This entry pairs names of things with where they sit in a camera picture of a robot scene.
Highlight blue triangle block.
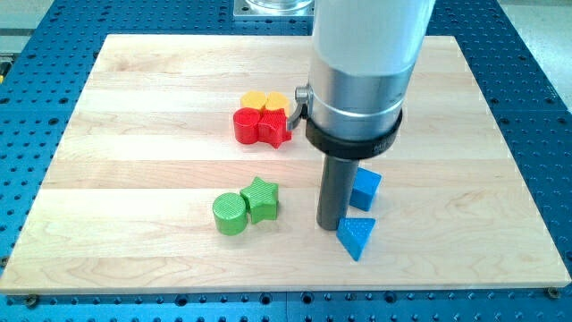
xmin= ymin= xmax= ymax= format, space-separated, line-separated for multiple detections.
xmin=336 ymin=217 xmax=376 ymax=261

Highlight blue cube block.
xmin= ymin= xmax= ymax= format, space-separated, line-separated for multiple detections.
xmin=349 ymin=167 xmax=383 ymax=211

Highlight red cylinder block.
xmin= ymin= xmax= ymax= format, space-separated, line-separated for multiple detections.
xmin=233 ymin=107 xmax=261 ymax=144

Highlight green star block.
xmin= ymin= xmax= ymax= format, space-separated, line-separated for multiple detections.
xmin=240 ymin=177 xmax=279 ymax=225

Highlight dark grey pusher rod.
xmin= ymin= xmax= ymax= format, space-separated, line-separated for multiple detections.
xmin=316 ymin=156 xmax=358 ymax=231

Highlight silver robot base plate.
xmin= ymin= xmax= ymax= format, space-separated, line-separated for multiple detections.
xmin=233 ymin=0 xmax=315 ymax=19

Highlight green cylinder block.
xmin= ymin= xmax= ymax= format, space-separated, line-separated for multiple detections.
xmin=212 ymin=192 xmax=248 ymax=235

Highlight yellow cylinder block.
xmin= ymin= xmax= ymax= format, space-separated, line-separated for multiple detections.
xmin=265 ymin=91 xmax=290 ymax=116

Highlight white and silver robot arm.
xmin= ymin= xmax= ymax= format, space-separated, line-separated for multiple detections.
xmin=297 ymin=0 xmax=435 ymax=160

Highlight red star block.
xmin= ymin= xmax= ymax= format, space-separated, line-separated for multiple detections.
xmin=257 ymin=109 xmax=291 ymax=148

